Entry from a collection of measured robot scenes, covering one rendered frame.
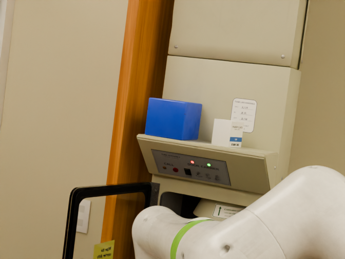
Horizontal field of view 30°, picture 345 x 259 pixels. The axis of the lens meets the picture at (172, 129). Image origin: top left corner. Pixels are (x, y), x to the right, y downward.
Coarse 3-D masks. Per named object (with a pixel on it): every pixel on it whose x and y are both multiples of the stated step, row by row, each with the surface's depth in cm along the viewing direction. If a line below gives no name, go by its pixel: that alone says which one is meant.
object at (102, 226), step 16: (80, 208) 139; (96, 208) 144; (112, 208) 149; (128, 208) 155; (80, 224) 140; (96, 224) 145; (112, 224) 150; (128, 224) 156; (64, 240) 137; (80, 240) 141; (96, 240) 146; (112, 240) 151; (128, 240) 157; (64, 256) 137; (80, 256) 142; (96, 256) 147; (112, 256) 152; (128, 256) 158
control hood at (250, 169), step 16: (144, 144) 154; (160, 144) 151; (176, 144) 149; (192, 144) 147; (208, 144) 147; (224, 160) 146; (240, 160) 144; (256, 160) 142; (272, 160) 146; (176, 176) 158; (240, 176) 148; (256, 176) 146; (272, 176) 148; (256, 192) 151
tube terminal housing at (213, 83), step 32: (192, 64) 160; (224, 64) 156; (256, 64) 153; (192, 96) 160; (224, 96) 156; (256, 96) 153; (288, 96) 151; (256, 128) 153; (288, 128) 155; (288, 160) 160; (160, 192) 163; (192, 192) 160; (224, 192) 156
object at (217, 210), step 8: (200, 200) 166; (208, 200) 162; (216, 200) 161; (200, 208) 163; (208, 208) 161; (216, 208) 160; (224, 208) 159; (232, 208) 159; (240, 208) 160; (200, 216) 161; (208, 216) 160; (216, 216) 159; (224, 216) 158
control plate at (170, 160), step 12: (156, 156) 155; (168, 156) 153; (180, 156) 152; (192, 156) 150; (168, 168) 157; (180, 168) 155; (192, 168) 153; (204, 168) 151; (216, 168) 149; (204, 180) 155; (216, 180) 153; (228, 180) 151
